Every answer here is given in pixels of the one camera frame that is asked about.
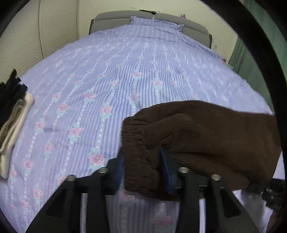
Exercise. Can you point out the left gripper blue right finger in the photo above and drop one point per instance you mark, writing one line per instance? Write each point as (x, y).
(223, 211)

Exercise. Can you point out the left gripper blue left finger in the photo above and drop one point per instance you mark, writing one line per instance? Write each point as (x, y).
(61, 213)

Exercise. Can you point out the dark brown knit pants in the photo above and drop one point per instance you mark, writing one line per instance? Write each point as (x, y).
(243, 148)

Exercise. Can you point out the cream folded garment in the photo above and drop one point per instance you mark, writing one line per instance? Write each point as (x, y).
(11, 129)

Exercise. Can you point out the green curtain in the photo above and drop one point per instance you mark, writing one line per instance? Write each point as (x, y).
(242, 61)

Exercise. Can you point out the black folded garment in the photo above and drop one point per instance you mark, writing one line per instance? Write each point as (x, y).
(11, 92)

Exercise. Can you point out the white sliding wardrobe doors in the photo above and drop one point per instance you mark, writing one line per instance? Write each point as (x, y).
(39, 29)

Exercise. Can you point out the lavender floral pillow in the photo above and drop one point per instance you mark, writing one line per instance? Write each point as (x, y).
(161, 25)

